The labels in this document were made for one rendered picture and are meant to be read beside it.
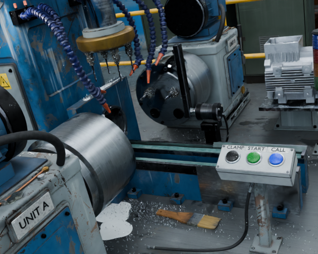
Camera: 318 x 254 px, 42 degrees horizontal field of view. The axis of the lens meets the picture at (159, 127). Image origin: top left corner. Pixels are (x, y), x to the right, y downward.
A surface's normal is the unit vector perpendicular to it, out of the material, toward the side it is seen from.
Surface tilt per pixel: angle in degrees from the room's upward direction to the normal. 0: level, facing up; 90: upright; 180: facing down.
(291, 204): 90
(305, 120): 90
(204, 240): 0
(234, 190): 90
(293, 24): 90
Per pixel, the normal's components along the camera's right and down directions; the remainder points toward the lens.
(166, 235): -0.19, -0.90
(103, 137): 0.51, -0.59
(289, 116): -0.45, 0.43
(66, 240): 0.87, 0.03
